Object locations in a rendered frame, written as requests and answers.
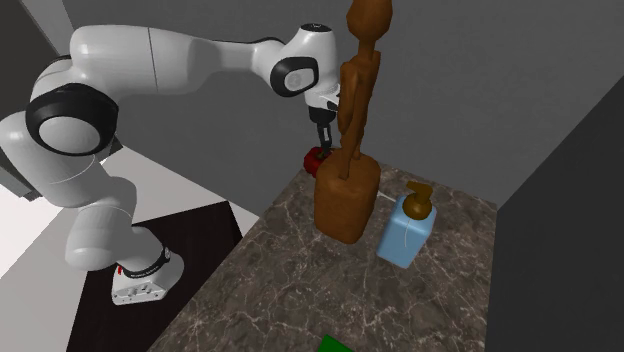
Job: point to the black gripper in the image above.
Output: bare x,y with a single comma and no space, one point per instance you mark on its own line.
322,117

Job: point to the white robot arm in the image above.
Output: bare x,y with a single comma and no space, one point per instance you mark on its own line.
122,58

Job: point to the red small block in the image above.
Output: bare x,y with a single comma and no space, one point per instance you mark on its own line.
312,163

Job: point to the brown wooden figure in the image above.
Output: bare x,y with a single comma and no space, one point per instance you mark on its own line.
346,204

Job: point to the blue soap dispenser bottle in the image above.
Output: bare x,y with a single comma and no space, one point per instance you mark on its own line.
404,236

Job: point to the dark robot stand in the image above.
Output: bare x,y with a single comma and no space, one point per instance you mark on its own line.
195,234

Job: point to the green flat thing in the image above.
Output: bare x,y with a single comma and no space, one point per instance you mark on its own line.
334,345

